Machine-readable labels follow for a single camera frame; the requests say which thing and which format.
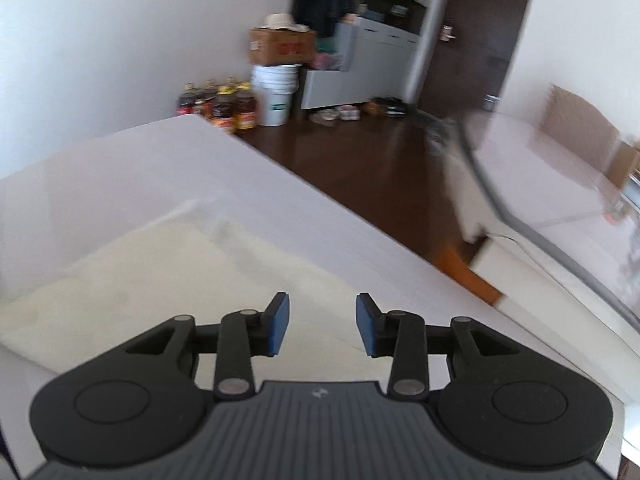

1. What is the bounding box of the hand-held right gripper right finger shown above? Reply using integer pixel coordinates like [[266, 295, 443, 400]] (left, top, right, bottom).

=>
[[355, 292, 521, 401]]

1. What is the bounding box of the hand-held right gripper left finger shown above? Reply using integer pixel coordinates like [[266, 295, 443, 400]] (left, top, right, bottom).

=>
[[122, 291, 292, 401]]

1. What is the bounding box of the cream towel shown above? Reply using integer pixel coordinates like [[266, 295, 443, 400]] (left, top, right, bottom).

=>
[[0, 200, 388, 391]]

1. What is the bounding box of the white plastic bucket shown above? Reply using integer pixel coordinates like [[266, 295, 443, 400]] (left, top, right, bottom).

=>
[[251, 63, 301, 127]]

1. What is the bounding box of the white glass-topped dining table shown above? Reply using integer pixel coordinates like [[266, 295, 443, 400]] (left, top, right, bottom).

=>
[[425, 107, 640, 406]]

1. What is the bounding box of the colourful cloth pile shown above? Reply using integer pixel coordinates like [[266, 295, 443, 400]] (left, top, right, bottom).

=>
[[312, 35, 351, 72]]

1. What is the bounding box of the brown cardboard box red print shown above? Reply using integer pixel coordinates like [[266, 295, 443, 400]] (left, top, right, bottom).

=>
[[248, 27, 318, 67]]

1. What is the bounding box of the grey cabinet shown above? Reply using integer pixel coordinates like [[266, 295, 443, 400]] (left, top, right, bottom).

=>
[[300, 0, 456, 111]]

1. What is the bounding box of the straw hat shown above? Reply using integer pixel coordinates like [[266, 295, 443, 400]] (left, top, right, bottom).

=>
[[257, 13, 308, 33]]

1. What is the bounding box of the plain cardboard box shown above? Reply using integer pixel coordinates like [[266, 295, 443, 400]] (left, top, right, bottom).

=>
[[607, 141, 640, 191]]

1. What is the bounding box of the dark brown door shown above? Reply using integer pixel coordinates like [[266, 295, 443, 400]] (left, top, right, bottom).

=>
[[417, 0, 536, 121]]

